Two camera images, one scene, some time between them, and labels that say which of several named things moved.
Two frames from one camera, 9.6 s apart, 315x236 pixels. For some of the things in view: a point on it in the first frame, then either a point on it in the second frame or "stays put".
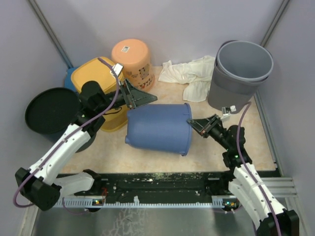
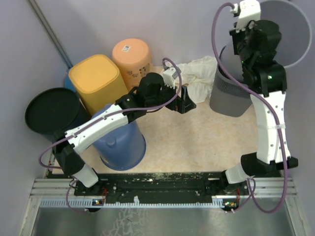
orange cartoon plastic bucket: x=134 y=55 stays put
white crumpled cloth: x=196 y=74 stays put
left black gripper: x=134 y=97 to x=183 y=104
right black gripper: x=207 y=124 to x=236 y=35
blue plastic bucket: x=163 y=128 to x=122 y=148
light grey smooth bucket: x=244 y=61 to x=294 y=27
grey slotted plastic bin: x=226 y=93 stays put
